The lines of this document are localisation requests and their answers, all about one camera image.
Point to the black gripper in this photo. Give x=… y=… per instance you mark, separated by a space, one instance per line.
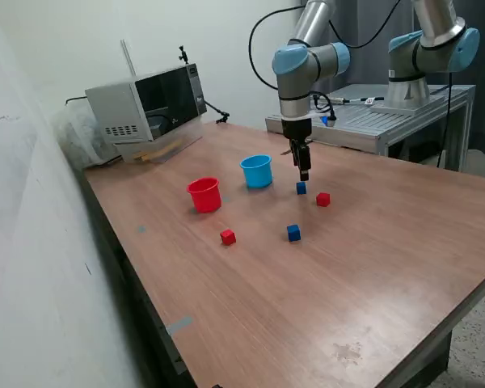
x=297 y=129

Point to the small blue cube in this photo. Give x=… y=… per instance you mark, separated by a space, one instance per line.
x=301 y=188
x=293 y=233

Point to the small red cube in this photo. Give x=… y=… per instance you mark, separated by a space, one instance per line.
x=323 y=199
x=227 y=238

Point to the flat metal strip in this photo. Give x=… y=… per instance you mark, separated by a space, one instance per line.
x=286 y=152

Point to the blue plastic cup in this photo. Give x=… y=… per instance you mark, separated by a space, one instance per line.
x=258 y=175

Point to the grey metal robot table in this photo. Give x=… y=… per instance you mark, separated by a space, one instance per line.
x=359 y=125

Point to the red plastic cup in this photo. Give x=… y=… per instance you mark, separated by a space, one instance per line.
x=204 y=200

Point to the silver microwave oven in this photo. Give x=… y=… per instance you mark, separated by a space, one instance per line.
x=117 y=105

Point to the thin white rod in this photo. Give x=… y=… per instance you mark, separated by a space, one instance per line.
x=127 y=56

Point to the long grey tape strip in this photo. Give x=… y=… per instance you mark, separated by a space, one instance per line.
x=180 y=324

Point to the translucent plastic bag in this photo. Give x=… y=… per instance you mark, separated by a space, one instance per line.
x=81 y=137

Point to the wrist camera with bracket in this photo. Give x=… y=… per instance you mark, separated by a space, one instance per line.
x=330 y=120

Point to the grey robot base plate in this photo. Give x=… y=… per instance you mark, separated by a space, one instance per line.
x=404 y=108

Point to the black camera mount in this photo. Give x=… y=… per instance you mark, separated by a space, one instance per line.
x=182 y=54

